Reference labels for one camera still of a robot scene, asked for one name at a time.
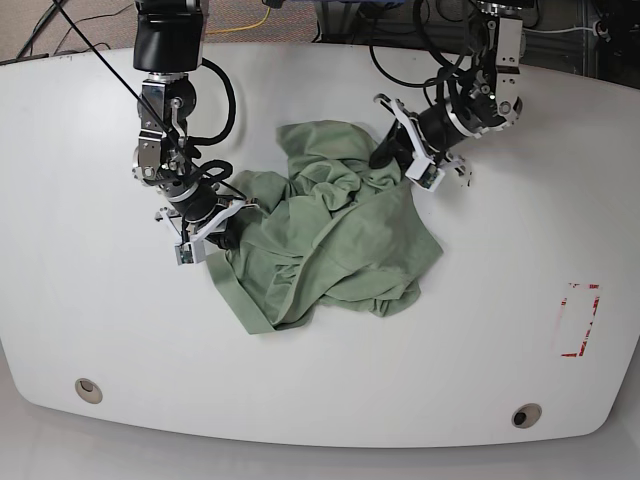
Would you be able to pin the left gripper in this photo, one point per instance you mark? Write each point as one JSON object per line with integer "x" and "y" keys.
{"x": 428, "y": 135}

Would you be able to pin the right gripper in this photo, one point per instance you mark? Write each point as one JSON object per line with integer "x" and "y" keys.
{"x": 205, "y": 216}

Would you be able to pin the green t-shirt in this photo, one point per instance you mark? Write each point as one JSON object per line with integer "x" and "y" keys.
{"x": 333, "y": 231}

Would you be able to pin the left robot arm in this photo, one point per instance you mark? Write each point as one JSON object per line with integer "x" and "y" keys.
{"x": 474, "y": 94}

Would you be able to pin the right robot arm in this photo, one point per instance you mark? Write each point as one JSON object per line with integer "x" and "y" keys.
{"x": 168, "y": 47}

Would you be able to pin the left table grommet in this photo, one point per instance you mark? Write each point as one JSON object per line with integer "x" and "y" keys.
{"x": 88, "y": 391}

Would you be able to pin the table grommet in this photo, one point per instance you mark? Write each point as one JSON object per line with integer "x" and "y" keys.
{"x": 88, "y": 391}
{"x": 526, "y": 416}

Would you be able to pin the red tape marking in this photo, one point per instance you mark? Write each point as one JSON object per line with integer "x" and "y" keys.
{"x": 575, "y": 320}

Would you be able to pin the right table grommet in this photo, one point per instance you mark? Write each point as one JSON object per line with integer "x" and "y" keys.
{"x": 526, "y": 416}

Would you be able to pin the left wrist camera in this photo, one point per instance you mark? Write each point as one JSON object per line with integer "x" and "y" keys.
{"x": 425, "y": 175}

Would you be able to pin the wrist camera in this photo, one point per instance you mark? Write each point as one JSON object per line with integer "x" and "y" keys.
{"x": 190, "y": 253}
{"x": 425, "y": 175}

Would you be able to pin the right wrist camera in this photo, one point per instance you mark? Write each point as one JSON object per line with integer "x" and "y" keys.
{"x": 190, "y": 253}

